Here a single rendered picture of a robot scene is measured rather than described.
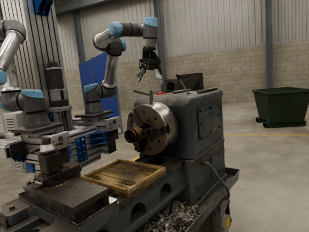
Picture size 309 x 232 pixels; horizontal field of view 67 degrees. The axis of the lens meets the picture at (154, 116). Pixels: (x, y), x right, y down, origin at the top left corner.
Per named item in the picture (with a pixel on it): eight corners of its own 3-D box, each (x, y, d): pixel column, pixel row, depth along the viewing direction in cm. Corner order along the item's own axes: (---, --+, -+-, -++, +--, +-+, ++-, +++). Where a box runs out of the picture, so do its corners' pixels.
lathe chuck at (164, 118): (135, 143, 160) (136, 99, 152) (173, 157, 142) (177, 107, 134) (126, 147, 153) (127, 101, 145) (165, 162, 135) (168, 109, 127)
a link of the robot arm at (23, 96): (37, 111, 137) (33, 88, 135) (17, 113, 139) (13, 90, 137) (49, 108, 149) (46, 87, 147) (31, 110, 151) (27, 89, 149)
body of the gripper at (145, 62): (138, 70, 126) (139, 47, 123) (145, 69, 134) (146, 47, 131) (151, 71, 123) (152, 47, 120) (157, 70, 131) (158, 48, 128)
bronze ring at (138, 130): (133, 124, 138) (122, 128, 131) (145, 124, 132) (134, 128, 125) (134, 139, 139) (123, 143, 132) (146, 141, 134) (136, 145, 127)
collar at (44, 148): (51, 147, 106) (50, 140, 105) (60, 148, 101) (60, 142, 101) (34, 152, 100) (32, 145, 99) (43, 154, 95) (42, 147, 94)
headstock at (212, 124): (177, 133, 217) (174, 91, 211) (227, 136, 188) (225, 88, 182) (135, 152, 171) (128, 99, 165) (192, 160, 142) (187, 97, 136)
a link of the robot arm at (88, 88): (83, 101, 188) (81, 84, 186) (99, 99, 195) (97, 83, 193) (87, 101, 178) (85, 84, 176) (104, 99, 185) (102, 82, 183)
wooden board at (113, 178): (120, 164, 149) (119, 158, 148) (166, 173, 127) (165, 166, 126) (80, 182, 125) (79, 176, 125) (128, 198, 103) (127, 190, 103)
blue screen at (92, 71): (77, 120, 980) (68, 64, 945) (95, 117, 1019) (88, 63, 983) (108, 136, 624) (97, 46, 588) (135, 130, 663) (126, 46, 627)
